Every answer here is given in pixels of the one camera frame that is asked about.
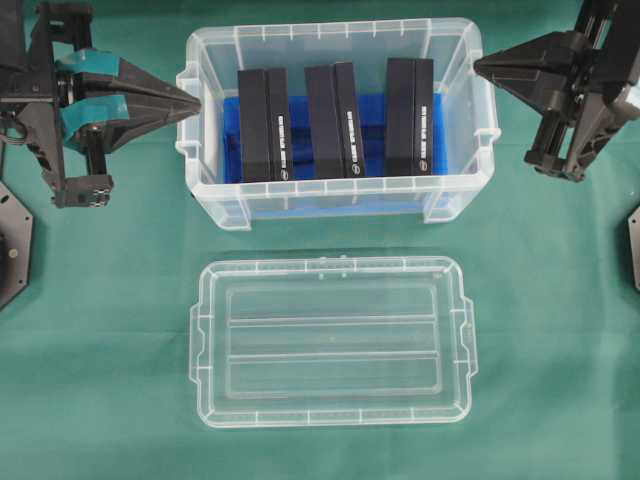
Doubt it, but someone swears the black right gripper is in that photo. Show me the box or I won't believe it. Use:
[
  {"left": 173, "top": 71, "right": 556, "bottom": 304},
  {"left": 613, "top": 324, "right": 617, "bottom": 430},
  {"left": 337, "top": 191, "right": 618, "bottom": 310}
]
[{"left": 474, "top": 1, "right": 639, "bottom": 182}]

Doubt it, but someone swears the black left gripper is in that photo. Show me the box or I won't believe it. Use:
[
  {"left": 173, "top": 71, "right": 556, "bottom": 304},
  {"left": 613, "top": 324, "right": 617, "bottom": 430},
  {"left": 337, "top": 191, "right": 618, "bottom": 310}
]
[{"left": 1, "top": 1, "right": 201, "bottom": 208}]

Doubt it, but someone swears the clear plastic box lid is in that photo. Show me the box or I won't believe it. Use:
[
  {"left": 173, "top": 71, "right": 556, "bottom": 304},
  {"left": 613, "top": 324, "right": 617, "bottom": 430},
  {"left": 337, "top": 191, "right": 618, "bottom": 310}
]
[{"left": 188, "top": 256, "right": 478, "bottom": 429}]

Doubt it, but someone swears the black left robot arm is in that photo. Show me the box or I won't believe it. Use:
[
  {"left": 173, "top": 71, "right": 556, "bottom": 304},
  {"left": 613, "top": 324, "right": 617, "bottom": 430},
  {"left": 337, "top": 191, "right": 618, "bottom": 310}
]
[{"left": 1, "top": 1, "right": 201, "bottom": 208}]

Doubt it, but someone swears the right black rectangular box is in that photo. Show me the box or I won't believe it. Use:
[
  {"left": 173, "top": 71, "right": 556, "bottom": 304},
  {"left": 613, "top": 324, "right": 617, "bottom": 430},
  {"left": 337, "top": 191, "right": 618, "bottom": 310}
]
[{"left": 384, "top": 58, "right": 434, "bottom": 177}]

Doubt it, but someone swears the black rectangular box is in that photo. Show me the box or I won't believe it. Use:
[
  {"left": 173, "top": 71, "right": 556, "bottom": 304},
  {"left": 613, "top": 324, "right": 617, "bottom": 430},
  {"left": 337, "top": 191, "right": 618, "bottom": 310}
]
[
  {"left": 305, "top": 62, "right": 366, "bottom": 179},
  {"left": 384, "top": 58, "right": 434, "bottom": 177},
  {"left": 238, "top": 68, "right": 294, "bottom": 183}
]

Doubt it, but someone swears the left black rectangular box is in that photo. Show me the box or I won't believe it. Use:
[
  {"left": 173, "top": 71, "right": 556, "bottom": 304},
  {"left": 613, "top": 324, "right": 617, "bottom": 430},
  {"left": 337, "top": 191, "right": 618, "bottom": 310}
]
[{"left": 238, "top": 68, "right": 294, "bottom": 183}]

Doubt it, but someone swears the clear plastic storage box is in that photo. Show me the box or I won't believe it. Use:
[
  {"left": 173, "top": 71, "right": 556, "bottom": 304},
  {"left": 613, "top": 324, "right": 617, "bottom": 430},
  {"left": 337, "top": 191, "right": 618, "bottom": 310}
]
[{"left": 176, "top": 17, "right": 501, "bottom": 231}]

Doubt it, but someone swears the middle black rectangular box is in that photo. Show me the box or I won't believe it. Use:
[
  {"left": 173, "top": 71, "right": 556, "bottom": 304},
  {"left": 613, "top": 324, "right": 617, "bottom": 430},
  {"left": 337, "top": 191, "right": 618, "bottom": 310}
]
[{"left": 305, "top": 62, "right": 366, "bottom": 179}]

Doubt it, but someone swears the blue foam liner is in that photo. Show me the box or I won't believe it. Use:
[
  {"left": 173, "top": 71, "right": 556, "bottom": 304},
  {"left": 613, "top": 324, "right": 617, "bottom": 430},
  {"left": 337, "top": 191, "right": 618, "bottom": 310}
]
[{"left": 223, "top": 93, "right": 448, "bottom": 219}]

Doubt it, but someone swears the green table cloth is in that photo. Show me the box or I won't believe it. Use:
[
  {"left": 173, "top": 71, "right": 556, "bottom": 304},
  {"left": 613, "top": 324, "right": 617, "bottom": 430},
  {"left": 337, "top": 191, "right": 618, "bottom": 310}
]
[{"left": 0, "top": 0, "right": 640, "bottom": 480}]

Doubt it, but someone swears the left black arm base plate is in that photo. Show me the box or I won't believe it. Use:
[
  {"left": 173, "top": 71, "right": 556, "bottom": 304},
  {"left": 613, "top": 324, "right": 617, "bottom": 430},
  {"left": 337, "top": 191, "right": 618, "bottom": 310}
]
[{"left": 0, "top": 182, "right": 34, "bottom": 309}]

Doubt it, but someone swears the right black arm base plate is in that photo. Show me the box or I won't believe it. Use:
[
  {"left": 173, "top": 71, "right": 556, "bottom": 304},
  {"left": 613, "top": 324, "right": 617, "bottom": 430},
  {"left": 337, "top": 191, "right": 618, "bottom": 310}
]
[{"left": 627, "top": 207, "right": 640, "bottom": 291}]

